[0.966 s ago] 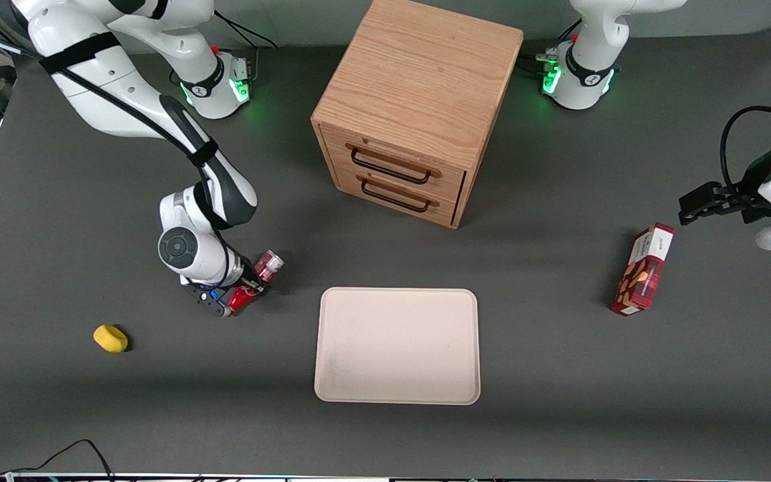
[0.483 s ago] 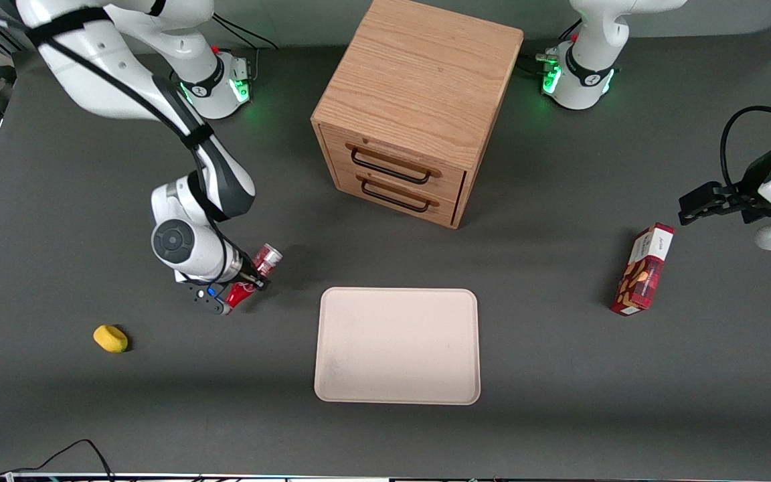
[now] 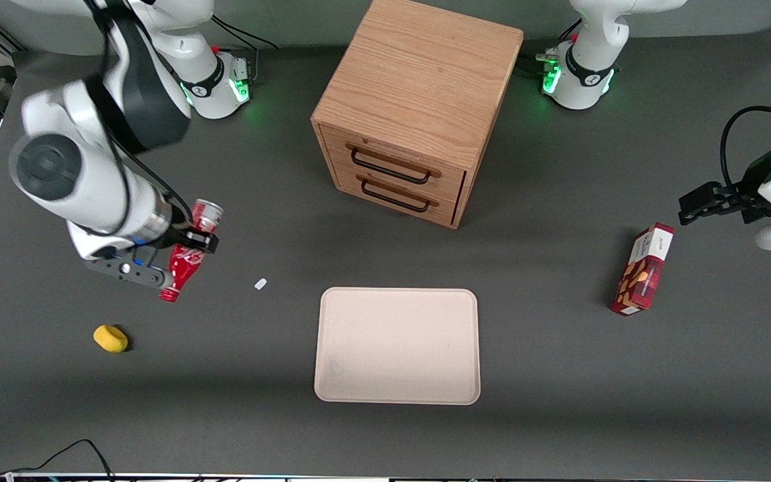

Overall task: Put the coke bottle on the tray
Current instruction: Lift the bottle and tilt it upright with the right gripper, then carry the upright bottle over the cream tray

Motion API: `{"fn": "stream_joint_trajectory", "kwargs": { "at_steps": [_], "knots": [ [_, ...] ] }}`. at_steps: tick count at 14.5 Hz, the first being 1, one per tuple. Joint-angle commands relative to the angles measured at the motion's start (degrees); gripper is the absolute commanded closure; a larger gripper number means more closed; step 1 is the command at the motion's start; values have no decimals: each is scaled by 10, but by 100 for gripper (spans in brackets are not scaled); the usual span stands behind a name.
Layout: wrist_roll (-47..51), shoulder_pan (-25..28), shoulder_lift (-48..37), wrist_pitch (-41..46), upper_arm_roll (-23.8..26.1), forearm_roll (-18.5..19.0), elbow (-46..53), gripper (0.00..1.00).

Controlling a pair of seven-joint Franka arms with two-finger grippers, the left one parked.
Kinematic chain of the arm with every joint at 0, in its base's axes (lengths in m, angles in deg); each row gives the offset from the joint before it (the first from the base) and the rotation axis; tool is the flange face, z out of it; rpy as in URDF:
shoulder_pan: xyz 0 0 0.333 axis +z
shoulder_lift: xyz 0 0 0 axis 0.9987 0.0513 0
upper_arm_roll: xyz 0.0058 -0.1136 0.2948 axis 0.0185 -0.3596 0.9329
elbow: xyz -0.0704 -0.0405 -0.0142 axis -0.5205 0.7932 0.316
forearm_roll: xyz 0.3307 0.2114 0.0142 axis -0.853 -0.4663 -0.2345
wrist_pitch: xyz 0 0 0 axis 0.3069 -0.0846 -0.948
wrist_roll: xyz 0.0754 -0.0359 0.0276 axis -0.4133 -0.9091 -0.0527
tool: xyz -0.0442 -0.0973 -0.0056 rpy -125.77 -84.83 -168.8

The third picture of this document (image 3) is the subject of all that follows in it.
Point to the red snack box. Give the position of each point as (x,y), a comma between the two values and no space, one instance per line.
(643,274)

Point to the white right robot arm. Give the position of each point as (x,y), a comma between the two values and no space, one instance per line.
(91,187)

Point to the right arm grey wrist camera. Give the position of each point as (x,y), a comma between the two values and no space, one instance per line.
(124,269)

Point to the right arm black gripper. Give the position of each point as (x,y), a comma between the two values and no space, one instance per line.
(183,235)

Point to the wooden drawer cabinet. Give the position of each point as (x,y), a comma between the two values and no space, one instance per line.
(419,73)

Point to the yellow sponge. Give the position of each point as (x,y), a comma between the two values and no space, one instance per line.
(110,338)

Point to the beige rectangular tray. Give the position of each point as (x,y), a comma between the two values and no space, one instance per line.
(397,345)

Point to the wooden drawer front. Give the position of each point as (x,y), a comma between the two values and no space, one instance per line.
(449,181)
(442,213)

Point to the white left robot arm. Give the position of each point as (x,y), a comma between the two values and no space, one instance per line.
(586,80)

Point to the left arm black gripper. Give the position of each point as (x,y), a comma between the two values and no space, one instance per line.
(749,187)

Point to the red coke bottle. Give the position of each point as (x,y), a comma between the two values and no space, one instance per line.
(185,266)

